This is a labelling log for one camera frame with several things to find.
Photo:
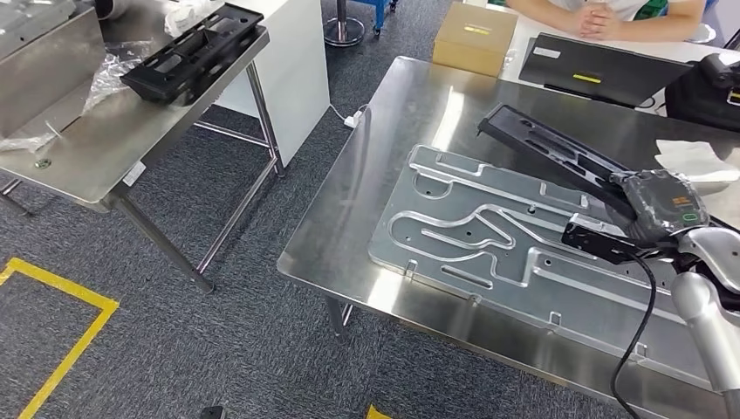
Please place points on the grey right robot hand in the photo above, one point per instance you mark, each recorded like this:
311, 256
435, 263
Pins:
665, 202

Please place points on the brown cardboard box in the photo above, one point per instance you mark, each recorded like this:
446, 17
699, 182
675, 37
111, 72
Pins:
474, 40

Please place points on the black plastic plate frame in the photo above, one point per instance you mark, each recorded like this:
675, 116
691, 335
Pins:
549, 144

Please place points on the aluminium stamped plate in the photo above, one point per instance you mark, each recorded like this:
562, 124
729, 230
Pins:
462, 231

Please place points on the steel workbench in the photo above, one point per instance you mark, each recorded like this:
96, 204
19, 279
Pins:
404, 104

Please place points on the white power adapter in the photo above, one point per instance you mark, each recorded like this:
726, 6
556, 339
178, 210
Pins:
352, 120

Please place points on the person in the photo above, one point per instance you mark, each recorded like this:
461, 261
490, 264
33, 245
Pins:
630, 6

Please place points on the white cabinet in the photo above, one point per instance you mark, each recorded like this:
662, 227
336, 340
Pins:
277, 69

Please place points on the chrome stanchion post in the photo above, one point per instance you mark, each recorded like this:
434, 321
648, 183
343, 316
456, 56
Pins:
344, 32

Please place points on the steel sheet box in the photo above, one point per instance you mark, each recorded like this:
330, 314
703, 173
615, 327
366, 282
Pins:
46, 69

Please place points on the person's right forearm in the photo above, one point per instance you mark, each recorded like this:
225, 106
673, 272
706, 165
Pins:
537, 13

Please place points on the small steel table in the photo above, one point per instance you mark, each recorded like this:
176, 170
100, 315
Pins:
115, 144

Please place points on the clear plastic wrap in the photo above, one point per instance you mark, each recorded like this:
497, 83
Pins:
191, 14
107, 75

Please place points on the person's right hand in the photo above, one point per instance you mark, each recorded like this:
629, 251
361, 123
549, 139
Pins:
585, 17

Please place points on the blue metal rack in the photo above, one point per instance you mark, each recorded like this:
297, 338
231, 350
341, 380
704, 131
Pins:
378, 8

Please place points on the person's left forearm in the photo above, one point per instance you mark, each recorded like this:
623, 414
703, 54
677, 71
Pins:
665, 26

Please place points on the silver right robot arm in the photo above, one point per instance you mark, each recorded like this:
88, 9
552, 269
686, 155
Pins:
705, 312

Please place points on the person's left hand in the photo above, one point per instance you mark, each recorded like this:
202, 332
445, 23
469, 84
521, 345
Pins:
611, 23

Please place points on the black bag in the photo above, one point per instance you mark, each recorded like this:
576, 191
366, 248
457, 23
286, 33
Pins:
699, 98

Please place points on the black plastic frames stack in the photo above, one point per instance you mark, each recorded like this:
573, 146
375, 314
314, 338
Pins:
191, 58

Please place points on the white cloth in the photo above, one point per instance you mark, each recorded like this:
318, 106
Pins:
694, 162

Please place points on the black laptop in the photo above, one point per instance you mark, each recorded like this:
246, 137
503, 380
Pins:
601, 69

